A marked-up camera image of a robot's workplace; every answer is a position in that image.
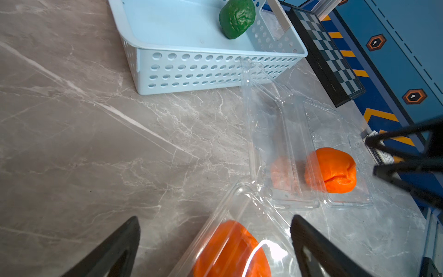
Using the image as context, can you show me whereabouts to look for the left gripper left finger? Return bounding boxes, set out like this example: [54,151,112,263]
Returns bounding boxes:
[63,217,141,277]

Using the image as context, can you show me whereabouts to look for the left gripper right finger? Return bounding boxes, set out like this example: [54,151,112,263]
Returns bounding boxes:
[290,215,371,277]

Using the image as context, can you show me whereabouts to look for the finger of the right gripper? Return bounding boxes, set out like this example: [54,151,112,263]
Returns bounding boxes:
[365,117,443,160]
[373,160,443,210]

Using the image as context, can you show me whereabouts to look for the orange fruit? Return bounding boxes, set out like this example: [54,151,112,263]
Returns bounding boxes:
[305,147,357,194]
[193,220,272,277]

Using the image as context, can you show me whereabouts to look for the clear plastic clamshell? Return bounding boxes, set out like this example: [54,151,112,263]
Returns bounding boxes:
[170,180,301,277]
[241,58,373,210]

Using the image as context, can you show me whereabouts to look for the green orange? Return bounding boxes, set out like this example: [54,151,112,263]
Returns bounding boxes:
[219,0,256,39]

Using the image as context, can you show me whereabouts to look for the black white checkerboard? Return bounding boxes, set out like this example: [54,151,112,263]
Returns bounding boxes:
[281,2,366,107]

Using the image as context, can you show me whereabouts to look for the light blue plastic basket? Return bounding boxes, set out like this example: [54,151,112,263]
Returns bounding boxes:
[109,1,308,95]

